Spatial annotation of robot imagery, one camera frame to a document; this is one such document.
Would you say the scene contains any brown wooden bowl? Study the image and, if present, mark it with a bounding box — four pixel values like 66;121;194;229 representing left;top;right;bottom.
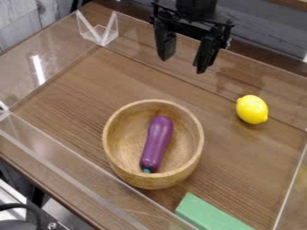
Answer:
102;99;204;190

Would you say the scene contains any green foam block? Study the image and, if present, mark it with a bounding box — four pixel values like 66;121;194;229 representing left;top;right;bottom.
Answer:
175;193;254;230

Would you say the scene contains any yellow lemon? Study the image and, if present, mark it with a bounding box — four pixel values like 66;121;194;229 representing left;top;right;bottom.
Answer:
236;95;268;125

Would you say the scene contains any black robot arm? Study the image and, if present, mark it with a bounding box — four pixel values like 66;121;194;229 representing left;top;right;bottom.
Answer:
150;0;235;74

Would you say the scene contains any black cable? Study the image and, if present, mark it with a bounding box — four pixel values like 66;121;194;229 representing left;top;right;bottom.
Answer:
0;202;43;230

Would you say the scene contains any clear acrylic corner bracket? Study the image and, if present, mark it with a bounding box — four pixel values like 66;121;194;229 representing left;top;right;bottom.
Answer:
76;11;119;47

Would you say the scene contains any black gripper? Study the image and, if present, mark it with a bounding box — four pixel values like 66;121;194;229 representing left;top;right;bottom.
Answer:
151;0;234;74

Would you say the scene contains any clear acrylic front wall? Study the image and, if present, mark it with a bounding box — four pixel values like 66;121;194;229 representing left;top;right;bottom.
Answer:
0;111;195;230

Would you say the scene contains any purple toy eggplant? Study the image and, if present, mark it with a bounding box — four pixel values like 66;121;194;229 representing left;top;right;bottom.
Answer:
139;115;174;173

